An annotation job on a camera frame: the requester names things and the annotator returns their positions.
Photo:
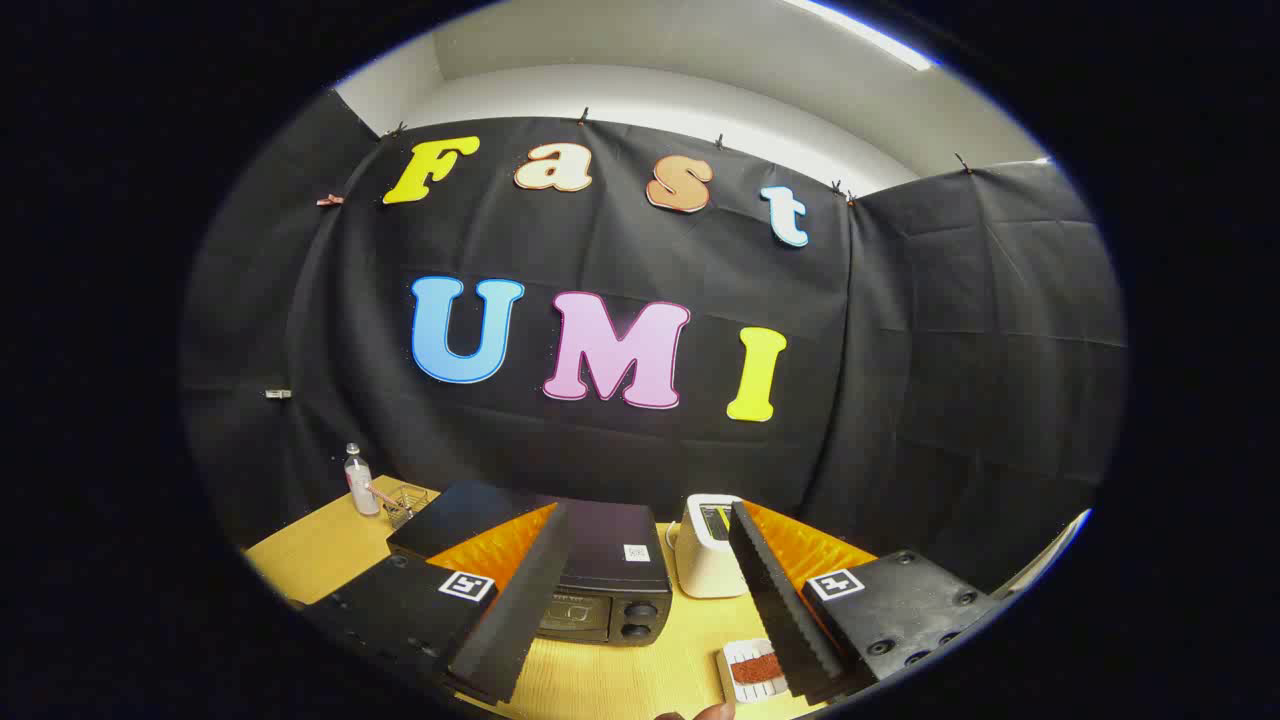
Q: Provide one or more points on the white ribbed tray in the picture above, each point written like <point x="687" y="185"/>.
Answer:
<point x="740" y="648"/>

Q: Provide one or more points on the clear plastic bottle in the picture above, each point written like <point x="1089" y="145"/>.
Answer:
<point x="361" y="490"/>

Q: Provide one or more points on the white pop-up toaster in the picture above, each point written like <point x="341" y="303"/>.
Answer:
<point x="700" y="560"/>

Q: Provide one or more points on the black toaster oven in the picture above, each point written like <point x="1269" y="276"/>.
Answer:
<point x="610" y="550"/>

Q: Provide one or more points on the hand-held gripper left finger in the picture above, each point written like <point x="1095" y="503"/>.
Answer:
<point x="520" y="610"/>

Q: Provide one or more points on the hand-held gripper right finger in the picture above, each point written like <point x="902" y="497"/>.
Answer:
<point x="780" y="600"/>

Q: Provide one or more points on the reddish brown meat piece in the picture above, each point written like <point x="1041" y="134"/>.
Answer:
<point x="755" y="668"/>

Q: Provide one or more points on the black backdrop cloth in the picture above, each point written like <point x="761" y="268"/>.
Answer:
<point x="900" y="400"/>

